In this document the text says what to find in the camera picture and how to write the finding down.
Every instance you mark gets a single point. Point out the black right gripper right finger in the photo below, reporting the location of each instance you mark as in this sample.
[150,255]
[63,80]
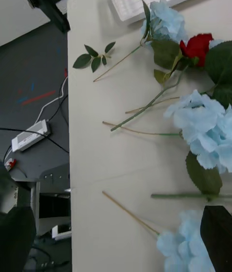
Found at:
[218,235]

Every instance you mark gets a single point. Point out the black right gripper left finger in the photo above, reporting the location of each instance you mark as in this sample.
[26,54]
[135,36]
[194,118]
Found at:
[17,240]

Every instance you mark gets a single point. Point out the red rose with green stem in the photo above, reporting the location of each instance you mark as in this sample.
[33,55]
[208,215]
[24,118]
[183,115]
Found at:
[197,47]

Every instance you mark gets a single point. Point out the white table leg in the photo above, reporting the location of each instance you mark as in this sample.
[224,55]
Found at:
[35,204]

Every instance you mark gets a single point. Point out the pale blue flower, tan stem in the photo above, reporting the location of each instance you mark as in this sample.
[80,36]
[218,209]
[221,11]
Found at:
[178,247]

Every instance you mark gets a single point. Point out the green stemmed flower, broad leaf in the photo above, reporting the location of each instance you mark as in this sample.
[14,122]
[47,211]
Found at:
[205,177]

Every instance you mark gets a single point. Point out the loose green leaf twig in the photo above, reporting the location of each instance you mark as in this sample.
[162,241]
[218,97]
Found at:
[82,60]

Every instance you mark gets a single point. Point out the red and white plug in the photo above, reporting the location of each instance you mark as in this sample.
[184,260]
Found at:
[10,163]

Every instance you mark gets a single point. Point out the pale blue flower, narrow leaf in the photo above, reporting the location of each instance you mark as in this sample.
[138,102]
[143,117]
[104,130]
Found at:
[166,20]

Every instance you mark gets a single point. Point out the white power adapter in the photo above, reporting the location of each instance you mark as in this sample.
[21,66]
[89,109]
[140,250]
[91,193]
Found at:
[30,135]

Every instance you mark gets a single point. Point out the grey base plate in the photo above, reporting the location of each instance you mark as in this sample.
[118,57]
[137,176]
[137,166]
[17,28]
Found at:
[48,173]

